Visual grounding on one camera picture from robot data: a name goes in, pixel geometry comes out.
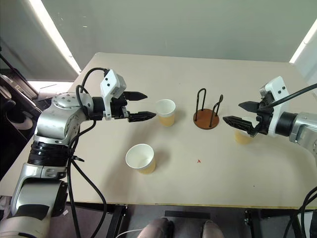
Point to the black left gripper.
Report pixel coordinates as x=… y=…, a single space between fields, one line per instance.
x=119 y=107

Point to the black metal table frame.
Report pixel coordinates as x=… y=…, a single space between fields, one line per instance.
x=116 y=220

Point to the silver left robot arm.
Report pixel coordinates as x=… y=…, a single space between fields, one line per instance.
x=57 y=121

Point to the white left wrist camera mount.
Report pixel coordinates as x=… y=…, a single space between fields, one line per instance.
x=109 y=86

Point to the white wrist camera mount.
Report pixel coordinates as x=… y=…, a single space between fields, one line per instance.
x=109 y=86
x=278 y=93

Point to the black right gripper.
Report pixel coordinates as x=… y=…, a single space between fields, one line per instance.
x=263 y=116

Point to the grey rounded shape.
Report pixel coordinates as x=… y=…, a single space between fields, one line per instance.
x=158 y=228
x=211 y=229

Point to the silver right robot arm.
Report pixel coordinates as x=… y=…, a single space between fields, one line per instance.
x=304 y=129

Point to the yellow ribbed paper cup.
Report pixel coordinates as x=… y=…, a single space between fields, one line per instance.
x=141 y=158
x=241 y=138
x=166 y=114

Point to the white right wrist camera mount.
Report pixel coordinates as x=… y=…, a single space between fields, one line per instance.
x=278 y=93

